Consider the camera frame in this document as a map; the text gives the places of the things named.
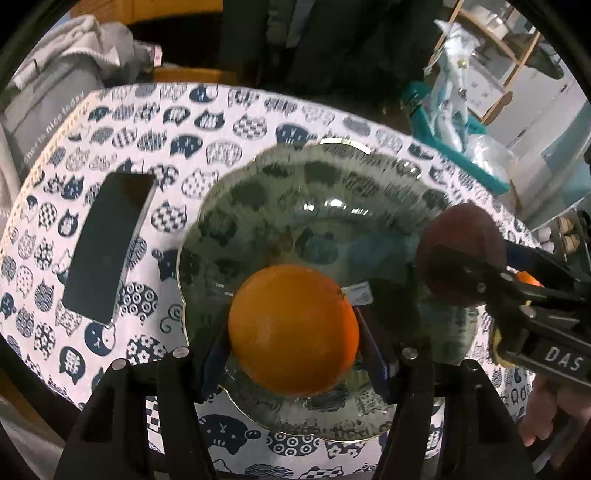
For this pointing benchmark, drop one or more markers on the cat print tablecloth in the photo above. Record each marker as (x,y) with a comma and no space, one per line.
(138,115)

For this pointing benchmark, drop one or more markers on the clear glass plate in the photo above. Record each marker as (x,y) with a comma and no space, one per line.
(286,207)

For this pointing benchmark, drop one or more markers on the black smartphone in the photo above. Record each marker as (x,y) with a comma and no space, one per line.
(106,244)

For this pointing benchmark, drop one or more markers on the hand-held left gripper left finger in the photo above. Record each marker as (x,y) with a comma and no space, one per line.
(213,364)

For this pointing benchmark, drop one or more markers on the dark jacket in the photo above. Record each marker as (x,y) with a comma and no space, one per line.
(323,46)

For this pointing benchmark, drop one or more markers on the wooden shelf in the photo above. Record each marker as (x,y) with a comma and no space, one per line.
(521,60)

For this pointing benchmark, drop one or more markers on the clear plastic bag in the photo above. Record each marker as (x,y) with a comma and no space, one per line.
(489,154)

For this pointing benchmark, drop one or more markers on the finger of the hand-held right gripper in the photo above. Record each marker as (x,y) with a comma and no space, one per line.
(466,272)
(531,256)

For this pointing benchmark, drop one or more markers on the shoe rack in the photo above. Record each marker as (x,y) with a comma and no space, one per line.
(568,230)

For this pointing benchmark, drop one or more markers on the dark red round fruit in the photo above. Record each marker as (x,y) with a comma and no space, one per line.
(461,230)

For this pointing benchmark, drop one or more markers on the teal cardboard box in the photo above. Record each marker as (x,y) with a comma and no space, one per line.
(422,124)

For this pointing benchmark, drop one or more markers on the grey printed bag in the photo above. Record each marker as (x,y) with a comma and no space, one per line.
(51,106)

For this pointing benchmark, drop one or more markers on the grey cloth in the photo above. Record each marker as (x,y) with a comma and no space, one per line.
(97,46)

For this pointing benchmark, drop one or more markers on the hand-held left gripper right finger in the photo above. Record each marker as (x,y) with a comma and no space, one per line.
(369,353)

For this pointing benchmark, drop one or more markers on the person's right hand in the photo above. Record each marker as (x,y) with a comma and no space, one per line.
(545,408)

